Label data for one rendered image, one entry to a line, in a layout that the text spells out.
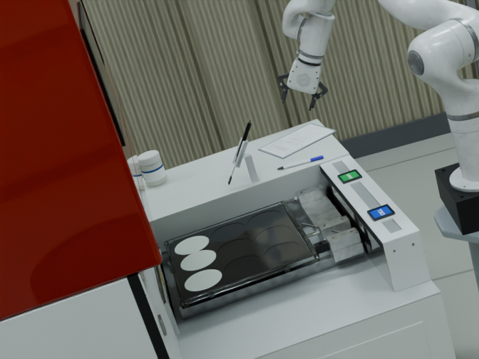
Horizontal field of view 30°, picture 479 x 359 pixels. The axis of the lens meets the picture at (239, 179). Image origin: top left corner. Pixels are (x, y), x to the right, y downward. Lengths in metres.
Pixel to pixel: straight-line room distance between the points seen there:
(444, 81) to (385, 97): 2.69
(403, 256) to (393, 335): 0.19
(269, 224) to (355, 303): 0.42
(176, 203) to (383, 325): 0.79
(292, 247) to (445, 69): 0.59
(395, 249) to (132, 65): 2.87
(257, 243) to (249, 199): 0.23
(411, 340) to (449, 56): 0.68
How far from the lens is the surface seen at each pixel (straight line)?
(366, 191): 2.38
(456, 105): 2.29
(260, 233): 2.45
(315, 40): 2.86
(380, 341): 2.16
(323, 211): 2.51
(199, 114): 4.84
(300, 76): 2.92
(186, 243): 2.52
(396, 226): 2.18
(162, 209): 2.62
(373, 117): 4.94
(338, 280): 2.29
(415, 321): 2.17
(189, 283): 2.31
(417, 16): 2.34
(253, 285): 2.32
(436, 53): 2.20
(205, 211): 2.58
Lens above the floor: 1.99
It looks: 23 degrees down
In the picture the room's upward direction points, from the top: 17 degrees counter-clockwise
